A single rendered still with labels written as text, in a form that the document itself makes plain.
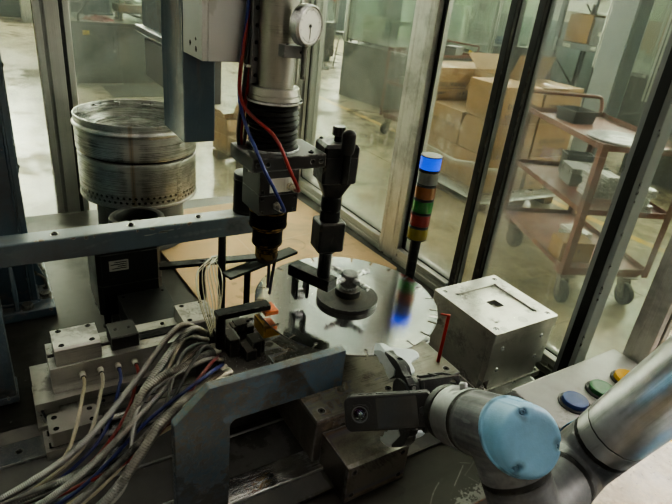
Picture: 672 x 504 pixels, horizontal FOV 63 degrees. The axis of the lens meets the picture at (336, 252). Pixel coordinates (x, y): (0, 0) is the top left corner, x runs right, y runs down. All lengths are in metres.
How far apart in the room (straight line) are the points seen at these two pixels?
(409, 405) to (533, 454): 0.19
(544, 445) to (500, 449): 0.05
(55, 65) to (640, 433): 1.60
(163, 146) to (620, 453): 1.14
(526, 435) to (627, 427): 0.13
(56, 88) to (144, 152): 0.45
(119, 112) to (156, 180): 0.29
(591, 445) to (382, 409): 0.25
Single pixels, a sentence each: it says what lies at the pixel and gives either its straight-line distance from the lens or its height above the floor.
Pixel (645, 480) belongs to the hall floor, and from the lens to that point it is 2.37.
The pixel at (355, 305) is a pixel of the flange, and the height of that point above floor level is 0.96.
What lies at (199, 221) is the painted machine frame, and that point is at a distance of 1.03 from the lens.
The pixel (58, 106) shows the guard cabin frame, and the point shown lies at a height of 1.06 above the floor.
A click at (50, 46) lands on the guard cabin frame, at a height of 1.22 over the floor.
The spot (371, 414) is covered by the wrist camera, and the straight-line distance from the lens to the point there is 0.74.
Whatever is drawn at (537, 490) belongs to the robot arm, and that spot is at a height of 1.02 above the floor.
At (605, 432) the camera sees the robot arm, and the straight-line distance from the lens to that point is 0.70.
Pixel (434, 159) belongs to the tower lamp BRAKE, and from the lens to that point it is 1.16.
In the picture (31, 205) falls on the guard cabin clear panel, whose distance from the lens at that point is 1.90.
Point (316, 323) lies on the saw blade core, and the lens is 0.92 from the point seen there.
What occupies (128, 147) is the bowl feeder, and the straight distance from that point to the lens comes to 1.41.
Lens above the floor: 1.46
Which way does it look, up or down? 26 degrees down
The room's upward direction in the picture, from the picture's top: 7 degrees clockwise
